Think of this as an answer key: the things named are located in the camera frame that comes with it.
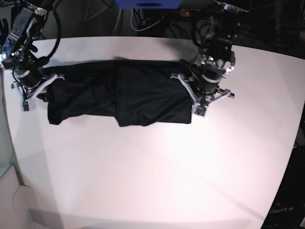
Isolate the black OpenArm control box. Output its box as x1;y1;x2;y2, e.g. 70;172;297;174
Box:
262;146;305;229

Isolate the blue plastic box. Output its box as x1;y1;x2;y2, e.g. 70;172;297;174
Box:
114;0;182;9

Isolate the white cable on floor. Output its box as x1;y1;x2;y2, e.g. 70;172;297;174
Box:
112;9;165;36

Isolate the dark navy long-sleeve T-shirt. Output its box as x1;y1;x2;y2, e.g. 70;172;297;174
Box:
44;60;193;127

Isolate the black power strip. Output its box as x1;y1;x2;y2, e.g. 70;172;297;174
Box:
179;9;198;18

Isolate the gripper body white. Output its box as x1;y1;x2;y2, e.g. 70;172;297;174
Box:
170;73;235;116
11;73;65;112

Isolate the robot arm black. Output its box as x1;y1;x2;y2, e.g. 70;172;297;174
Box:
0;0;64;112
171;0;251;116

